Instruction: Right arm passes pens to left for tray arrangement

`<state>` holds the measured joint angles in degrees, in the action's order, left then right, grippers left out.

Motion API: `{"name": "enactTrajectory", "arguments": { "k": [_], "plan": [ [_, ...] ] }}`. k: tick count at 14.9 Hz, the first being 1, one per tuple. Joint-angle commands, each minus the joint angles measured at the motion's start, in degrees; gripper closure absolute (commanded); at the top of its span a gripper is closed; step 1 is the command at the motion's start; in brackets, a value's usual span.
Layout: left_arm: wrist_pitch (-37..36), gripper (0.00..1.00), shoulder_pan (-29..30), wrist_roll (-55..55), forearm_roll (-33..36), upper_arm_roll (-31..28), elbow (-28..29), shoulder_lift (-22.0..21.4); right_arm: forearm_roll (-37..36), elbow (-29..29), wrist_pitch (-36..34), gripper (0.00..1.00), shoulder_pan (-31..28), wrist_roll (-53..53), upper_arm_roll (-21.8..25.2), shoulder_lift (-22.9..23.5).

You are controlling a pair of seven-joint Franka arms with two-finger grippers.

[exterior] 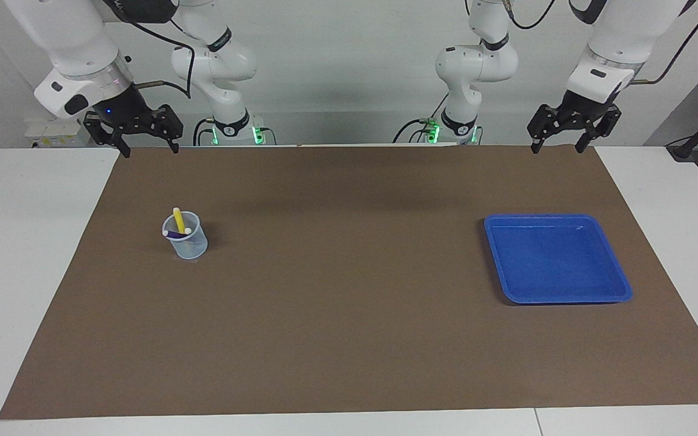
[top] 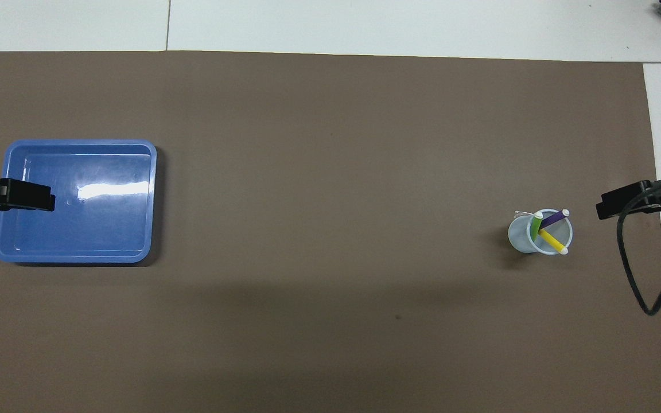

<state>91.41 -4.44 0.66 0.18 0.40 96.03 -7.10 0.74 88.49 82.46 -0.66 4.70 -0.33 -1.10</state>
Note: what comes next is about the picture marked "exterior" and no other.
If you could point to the blue plastic tray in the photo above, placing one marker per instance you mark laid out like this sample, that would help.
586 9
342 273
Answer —
555 260

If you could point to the purple highlighter pen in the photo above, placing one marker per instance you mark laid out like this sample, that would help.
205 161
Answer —
172 234

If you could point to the white power strip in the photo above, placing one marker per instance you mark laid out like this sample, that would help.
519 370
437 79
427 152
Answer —
55 133

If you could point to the brown table mat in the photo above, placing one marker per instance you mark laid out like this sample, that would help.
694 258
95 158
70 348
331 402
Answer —
349 315

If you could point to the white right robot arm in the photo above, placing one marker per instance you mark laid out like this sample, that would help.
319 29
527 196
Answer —
76 36

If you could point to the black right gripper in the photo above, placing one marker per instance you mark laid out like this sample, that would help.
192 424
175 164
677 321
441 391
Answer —
125 112

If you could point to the clear plastic cup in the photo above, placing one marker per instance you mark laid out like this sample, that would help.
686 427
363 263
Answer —
188 248

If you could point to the yellow highlighter pen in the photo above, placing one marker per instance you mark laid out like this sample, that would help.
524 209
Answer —
178 219

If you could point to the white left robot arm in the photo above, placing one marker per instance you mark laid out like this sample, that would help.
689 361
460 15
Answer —
615 36

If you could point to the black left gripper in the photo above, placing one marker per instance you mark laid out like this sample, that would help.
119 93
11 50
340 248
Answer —
585 109

